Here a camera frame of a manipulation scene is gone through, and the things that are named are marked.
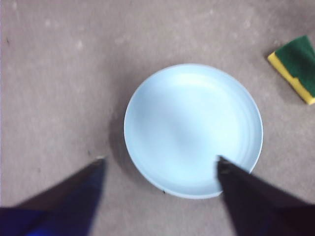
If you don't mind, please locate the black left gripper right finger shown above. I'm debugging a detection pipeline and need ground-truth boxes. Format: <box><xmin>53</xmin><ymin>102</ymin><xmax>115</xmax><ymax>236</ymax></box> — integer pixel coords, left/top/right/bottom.
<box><xmin>216</xmin><ymin>154</ymin><xmax>315</xmax><ymax>236</ymax></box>

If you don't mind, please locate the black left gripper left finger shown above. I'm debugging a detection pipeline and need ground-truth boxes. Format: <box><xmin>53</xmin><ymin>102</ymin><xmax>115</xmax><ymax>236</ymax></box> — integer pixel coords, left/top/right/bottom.
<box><xmin>0</xmin><ymin>158</ymin><xmax>107</xmax><ymax>236</ymax></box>

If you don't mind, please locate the light blue round plate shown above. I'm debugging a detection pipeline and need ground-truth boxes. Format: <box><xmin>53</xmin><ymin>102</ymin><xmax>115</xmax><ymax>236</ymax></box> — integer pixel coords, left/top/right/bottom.
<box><xmin>124</xmin><ymin>63</ymin><xmax>264</xmax><ymax>200</ymax></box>

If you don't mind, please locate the yellow sponge with green scourer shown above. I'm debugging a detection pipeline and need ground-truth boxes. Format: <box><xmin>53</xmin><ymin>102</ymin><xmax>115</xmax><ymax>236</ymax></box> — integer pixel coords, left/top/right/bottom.
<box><xmin>267</xmin><ymin>35</ymin><xmax>315</xmax><ymax>106</ymax></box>

